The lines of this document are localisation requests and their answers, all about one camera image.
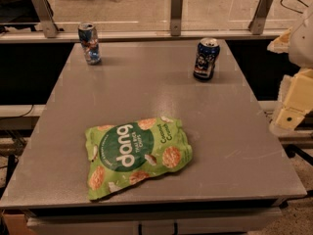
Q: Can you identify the left metal bracket post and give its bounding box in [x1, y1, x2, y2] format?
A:
[31, 0, 58, 38]

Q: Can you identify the dark blue soda can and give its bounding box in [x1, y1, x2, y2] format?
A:
[194, 38, 220, 81]

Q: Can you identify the brown cardboard box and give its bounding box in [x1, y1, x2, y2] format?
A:
[3, 212, 37, 235]

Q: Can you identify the right metal bracket post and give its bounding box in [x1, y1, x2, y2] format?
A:
[248, 0, 274, 35]

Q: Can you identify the slim blue silver can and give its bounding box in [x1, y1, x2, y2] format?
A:
[78, 23, 101, 65]

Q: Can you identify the white cabinet under table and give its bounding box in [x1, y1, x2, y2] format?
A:
[27, 207, 282, 235]

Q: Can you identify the middle metal bracket post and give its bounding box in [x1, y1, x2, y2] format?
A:
[170, 0, 183, 36]

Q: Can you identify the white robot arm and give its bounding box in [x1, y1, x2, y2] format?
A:
[267, 4, 313, 136]

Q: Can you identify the metal rail frame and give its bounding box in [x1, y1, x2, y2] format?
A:
[0, 29, 285, 44]

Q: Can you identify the metal bracket post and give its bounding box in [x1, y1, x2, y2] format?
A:
[31, 0, 58, 38]
[248, 0, 274, 35]
[170, 0, 183, 36]

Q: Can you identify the green rice chip bag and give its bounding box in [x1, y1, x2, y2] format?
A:
[85, 117, 193, 201]

